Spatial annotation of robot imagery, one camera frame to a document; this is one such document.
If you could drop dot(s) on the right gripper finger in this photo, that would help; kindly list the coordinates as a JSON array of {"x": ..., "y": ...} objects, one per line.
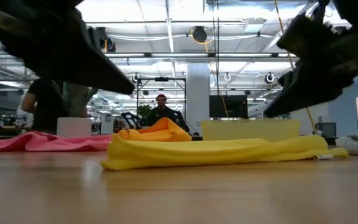
[
  {"x": 312, "y": 84},
  {"x": 286, "y": 80}
]

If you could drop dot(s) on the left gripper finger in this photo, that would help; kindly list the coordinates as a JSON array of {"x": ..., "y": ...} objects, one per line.
[{"x": 82, "y": 62}]

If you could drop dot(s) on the yellow microfiber towel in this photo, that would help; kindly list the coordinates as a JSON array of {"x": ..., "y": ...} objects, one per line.
[{"x": 197, "y": 152}]

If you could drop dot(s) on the pink microfiber towel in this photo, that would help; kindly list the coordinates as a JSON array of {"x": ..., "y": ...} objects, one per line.
[{"x": 42, "y": 143}]

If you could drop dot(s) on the orange microfiber towel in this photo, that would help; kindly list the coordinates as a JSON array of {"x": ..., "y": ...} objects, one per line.
[{"x": 163, "y": 130}]

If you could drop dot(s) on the small dark grey monitor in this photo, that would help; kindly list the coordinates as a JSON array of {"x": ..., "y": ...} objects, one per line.
[{"x": 327, "y": 129}]

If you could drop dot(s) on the person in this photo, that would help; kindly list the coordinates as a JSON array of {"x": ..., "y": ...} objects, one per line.
[
  {"x": 162, "y": 113},
  {"x": 47, "y": 105}
]

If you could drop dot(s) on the black monitor screen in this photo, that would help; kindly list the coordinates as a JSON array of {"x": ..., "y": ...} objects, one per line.
[{"x": 232, "y": 107}]

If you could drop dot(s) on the yellow translucent plastic bin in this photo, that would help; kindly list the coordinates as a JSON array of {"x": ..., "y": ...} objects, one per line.
[{"x": 250, "y": 130}]

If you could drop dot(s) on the snake plant in white pot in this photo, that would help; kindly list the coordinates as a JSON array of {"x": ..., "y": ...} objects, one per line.
[{"x": 73, "y": 127}]

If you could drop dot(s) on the black office chair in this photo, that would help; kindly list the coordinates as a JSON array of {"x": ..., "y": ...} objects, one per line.
[
  {"x": 130, "y": 119},
  {"x": 180, "y": 119}
]

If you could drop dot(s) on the green background plant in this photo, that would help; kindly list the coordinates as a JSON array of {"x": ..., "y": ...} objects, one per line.
[{"x": 144, "y": 112}]

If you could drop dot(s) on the white building column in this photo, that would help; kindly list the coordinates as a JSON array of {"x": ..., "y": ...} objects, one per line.
[{"x": 197, "y": 93}]

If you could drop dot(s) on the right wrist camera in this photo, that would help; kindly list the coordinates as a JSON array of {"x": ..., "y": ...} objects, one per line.
[{"x": 306, "y": 39}]

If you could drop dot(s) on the black aluminium table frame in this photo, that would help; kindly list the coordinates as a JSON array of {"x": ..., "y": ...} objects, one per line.
[{"x": 329, "y": 140}]

